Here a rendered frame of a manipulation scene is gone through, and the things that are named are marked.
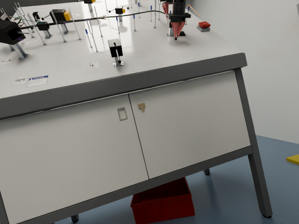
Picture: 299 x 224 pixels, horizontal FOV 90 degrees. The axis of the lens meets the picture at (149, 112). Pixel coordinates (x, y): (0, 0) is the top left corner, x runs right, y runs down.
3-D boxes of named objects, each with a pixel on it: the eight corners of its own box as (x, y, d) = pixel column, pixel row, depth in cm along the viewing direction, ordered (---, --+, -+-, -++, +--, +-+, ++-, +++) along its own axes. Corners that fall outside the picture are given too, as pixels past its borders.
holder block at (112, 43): (116, 78, 60) (111, 55, 52) (112, 61, 67) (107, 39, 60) (127, 75, 61) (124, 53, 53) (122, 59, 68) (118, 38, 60)
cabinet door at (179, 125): (252, 145, 76) (235, 70, 74) (149, 180, 65) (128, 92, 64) (248, 144, 78) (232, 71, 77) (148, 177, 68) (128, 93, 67)
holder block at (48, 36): (37, 35, 83) (29, 21, 77) (54, 34, 83) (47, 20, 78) (34, 39, 80) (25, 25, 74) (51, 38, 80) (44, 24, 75)
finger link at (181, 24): (166, 36, 77) (167, 14, 71) (179, 35, 78) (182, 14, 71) (169, 40, 72) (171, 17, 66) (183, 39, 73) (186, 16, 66)
